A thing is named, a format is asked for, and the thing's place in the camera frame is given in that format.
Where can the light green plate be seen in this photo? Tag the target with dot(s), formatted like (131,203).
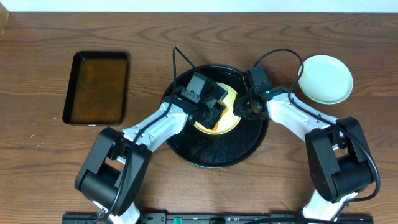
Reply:
(326,80)

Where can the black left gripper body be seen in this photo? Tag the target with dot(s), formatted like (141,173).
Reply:
(202,116)

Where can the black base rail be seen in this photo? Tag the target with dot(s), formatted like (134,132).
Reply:
(153,218)

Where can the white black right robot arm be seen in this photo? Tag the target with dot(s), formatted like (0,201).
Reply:
(340,162)

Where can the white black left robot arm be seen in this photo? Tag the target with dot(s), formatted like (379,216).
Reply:
(116,164)

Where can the round black tray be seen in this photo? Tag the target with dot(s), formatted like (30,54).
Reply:
(221,150)

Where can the black rectangular water tray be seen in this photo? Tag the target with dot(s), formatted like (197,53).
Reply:
(97,87)

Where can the orange green sponge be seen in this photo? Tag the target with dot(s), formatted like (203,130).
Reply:
(221,91)

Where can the yellow plate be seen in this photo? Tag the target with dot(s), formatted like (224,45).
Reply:
(228,120)

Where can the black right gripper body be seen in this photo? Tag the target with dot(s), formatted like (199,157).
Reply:
(244,107)

